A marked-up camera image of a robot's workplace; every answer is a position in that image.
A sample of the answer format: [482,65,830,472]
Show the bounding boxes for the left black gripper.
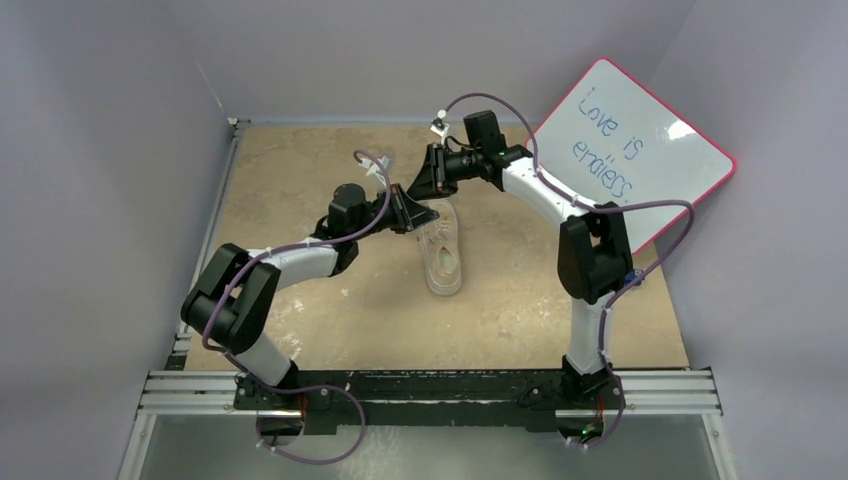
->
[351,183,437,242]

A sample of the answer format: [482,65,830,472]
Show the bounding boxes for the beige sneaker shoe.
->
[417,199,462,296]

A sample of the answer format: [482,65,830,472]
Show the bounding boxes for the white shoelace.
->
[420,220,459,268]

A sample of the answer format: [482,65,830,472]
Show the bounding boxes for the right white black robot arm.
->
[408,111,633,407]

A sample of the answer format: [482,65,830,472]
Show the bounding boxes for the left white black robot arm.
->
[180,183,444,409]

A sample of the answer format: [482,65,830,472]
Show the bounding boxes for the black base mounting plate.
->
[234,366,624,440]

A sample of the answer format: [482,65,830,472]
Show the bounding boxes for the pink framed whiteboard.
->
[526,56,738,256]

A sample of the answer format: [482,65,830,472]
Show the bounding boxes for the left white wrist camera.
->
[361,155,393,192]

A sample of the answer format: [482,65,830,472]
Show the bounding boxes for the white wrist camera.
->
[430,117,450,140]
[361,155,393,192]

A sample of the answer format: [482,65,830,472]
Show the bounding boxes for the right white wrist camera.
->
[430,117,450,140]

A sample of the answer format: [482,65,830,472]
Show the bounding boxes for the aluminium frame rail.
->
[119,119,737,480]

